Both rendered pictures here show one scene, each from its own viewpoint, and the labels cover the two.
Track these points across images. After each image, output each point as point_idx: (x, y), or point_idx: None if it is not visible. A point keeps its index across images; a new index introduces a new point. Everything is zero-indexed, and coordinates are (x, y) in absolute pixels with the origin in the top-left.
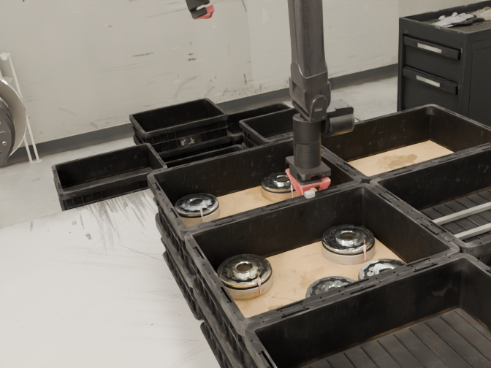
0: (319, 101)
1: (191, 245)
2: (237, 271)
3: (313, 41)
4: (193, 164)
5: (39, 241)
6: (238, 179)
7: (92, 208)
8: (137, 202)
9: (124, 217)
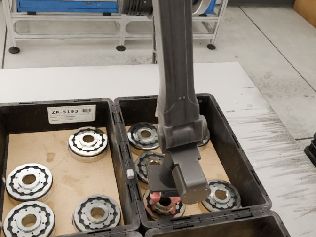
0: (158, 131)
1: (93, 98)
2: (84, 134)
3: (161, 71)
4: (221, 119)
5: (228, 90)
6: (229, 164)
7: (269, 114)
8: (277, 138)
9: (253, 130)
